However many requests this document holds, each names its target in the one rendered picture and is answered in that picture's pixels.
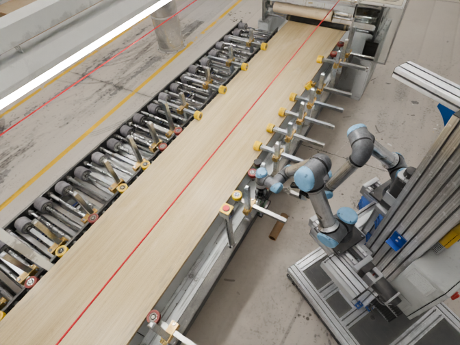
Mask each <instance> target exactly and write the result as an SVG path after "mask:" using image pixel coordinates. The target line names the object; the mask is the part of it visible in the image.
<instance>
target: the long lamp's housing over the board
mask: <svg viewBox="0 0 460 345"><path fill-rule="evenodd" d="M160 1H161V0H102V1H101V2H99V3H97V4H95V5H93V6H92V7H90V8H88V9H86V10H84V11H83V12H80V13H78V14H76V15H74V16H73V17H71V18H69V19H67V20H65V21H64V22H62V23H60V24H58V25H56V26H55V27H52V28H51V29H48V30H46V31H45V32H43V33H41V34H39V35H37V36H36V37H34V38H32V39H30V40H28V41H27V42H24V43H23V44H20V45H19V46H20V48H21V49H22V50H23V52H24V53H21V52H18V51H17V50H16V49H15V48H13V49H11V50H9V51H8V52H6V53H4V54H2V55H0V100H2V99H4V98H6V97H7V96H9V95H10V94H12V93H13V92H15V91H17V90H18V89H20V88H22V87H23V86H25V85H26V84H28V83H29V82H31V81H33V80H35V79H36V78H37V77H39V76H41V75H42V74H44V73H46V72H47V71H49V70H51V69H52V68H53V67H55V66H57V65H58V64H60V63H62V62H63V61H65V60H67V59H68V58H70V57H71V56H73V55H74V54H76V53H78V52H79V51H81V50H82V49H84V48H86V47H87V46H89V45H90V44H92V43H93V42H95V41H97V40H98V39H100V38H102V37H104V36H105V35H107V34H108V33H110V32H111V31H113V30H115V29H116V28H118V27H120V26H121V25H123V24H124V23H126V22H127V21H129V20H131V19H132V18H134V17H135V16H137V15H139V14H140V13H142V12H143V11H145V10H147V9H148V8H150V7H151V6H153V5H155V4H156V3H158V2H160Z"/></svg>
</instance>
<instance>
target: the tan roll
mask: <svg viewBox="0 0 460 345"><path fill-rule="evenodd" d="M267 7H269V8H273V12H278V13H282V14H290V15H294V16H301V17H305V18H313V19H317V20H321V21H322V20H323V18H324V17H325V16H326V15H327V14H328V13H329V12H330V10H324V9H320V8H311V7H307V6H302V5H294V4H289V3H281V2H277V1H275V3H274V5H270V4H268V5H267ZM333 13H334V11H332V10H331V12H330V13H329V14H328V15H327V17H326V18H325V19H324V21H329V22H331V21H332V20H333V19H334V18H336V19H341V20H345V21H352V20H353V18H348V17H344V16H336V15H333Z"/></svg>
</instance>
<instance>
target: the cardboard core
mask: <svg viewBox="0 0 460 345"><path fill-rule="evenodd" d="M280 216H282V217H284V218H286V219H288V215H287V214H285V213H281V215H280ZM283 226H284V223H282V222H279V221H277V222H276V224H275V226H274V227H273V229H272V231H271V233H270V235H269V238H270V239H271V240H274V241H275V240H276V239H277V237H278V235H279V233H280V232H281V230H282V228H283Z"/></svg>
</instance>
